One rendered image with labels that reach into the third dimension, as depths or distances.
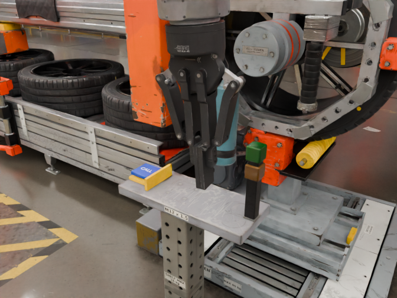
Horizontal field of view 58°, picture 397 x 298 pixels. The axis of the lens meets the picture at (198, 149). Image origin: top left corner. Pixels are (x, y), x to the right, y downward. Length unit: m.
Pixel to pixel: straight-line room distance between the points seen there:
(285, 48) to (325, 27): 0.19
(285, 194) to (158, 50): 0.71
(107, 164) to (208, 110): 1.35
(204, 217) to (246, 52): 0.44
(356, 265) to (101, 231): 1.06
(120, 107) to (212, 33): 1.34
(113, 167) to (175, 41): 1.37
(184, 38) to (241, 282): 1.02
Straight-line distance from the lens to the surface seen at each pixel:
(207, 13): 0.43
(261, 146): 0.86
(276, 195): 1.44
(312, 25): 0.82
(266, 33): 0.94
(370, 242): 1.62
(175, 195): 1.06
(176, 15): 0.44
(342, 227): 1.54
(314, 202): 1.50
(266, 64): 0.95
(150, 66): 1.30
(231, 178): 1.46
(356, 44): 1.13
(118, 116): 1.79
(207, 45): 0.44
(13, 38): 3.15
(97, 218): 1.79
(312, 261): 1.36
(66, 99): 2.25
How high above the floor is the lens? 1.01
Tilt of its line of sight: 25 degrees down
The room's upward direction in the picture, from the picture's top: straight up
